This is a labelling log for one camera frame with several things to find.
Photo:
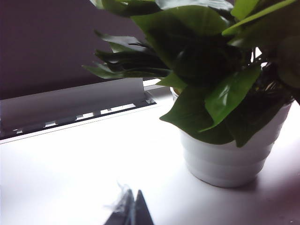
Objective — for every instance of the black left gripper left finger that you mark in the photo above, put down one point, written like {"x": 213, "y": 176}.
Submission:
{"x": 122, "y": 215}

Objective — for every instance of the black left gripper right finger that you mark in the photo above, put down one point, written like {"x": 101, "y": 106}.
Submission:
{"x": 143, "y": 213}

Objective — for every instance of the white ribbed plant pot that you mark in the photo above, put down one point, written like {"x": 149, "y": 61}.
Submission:
{"x": 222, "y": 164}

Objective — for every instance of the green artificial leafy plant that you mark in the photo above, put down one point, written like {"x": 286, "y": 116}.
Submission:
{"x": 187, "y": 35}

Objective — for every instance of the grey desk partition panel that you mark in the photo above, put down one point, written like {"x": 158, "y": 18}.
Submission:
{"x": 47, "y": 47}

